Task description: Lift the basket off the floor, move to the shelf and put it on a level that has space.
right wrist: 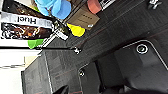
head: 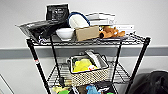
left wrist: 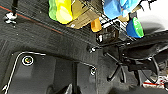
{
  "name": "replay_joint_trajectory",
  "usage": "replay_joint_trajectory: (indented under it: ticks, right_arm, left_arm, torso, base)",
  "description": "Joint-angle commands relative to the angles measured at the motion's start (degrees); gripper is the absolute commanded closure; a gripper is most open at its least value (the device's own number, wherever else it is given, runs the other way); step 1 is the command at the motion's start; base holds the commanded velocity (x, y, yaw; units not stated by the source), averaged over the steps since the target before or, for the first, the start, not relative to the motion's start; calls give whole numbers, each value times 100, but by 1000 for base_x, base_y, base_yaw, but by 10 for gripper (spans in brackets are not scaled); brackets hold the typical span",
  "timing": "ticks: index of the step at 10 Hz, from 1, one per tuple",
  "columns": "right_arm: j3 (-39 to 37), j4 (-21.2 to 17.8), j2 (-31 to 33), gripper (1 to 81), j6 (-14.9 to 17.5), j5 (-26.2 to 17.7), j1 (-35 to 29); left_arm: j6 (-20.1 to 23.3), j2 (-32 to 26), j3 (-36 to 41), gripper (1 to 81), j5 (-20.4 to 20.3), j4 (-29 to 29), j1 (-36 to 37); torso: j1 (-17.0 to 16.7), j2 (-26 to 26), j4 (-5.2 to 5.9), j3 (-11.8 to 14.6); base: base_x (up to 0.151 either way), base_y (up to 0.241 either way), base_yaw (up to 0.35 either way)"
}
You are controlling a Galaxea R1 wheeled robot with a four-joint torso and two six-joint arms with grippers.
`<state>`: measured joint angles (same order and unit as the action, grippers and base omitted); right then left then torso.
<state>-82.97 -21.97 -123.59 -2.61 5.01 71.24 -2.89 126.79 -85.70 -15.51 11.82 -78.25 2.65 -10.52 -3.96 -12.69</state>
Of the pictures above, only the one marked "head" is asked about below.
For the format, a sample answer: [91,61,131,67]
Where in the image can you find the black wire shelf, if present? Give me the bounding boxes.
[25,32,153,94]

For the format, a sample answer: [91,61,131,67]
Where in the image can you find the tan cardboard box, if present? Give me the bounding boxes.
[75,24,102,43]

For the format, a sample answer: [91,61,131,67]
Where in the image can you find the black flat box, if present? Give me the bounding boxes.
[94,79,116,94]

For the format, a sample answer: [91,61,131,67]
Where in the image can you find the black striped package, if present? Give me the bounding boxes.
[69,85,80,94]

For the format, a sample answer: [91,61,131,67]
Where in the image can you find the orange plush toy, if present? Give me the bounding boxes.
[99,25,127,39]

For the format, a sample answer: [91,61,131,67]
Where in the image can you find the pale woven basket dark spots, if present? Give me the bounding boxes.
[66,51,111,88]

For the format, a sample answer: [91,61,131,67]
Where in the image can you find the blue plush toy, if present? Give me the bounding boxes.
[85,84,102,94]

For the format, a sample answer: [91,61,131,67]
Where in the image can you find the white flat box dark edge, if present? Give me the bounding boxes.
[84,11,118,21]

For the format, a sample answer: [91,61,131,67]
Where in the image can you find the white long box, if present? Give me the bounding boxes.
[114,23,137,34]

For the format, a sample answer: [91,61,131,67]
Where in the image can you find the grey-black plastic bag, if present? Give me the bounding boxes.
[14,18,69,43]

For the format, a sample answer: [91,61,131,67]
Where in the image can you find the black office chair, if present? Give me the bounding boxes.
[129,69,168,94]

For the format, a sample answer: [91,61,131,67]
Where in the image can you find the yellow plush toy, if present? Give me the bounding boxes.
[72,58,98,74]

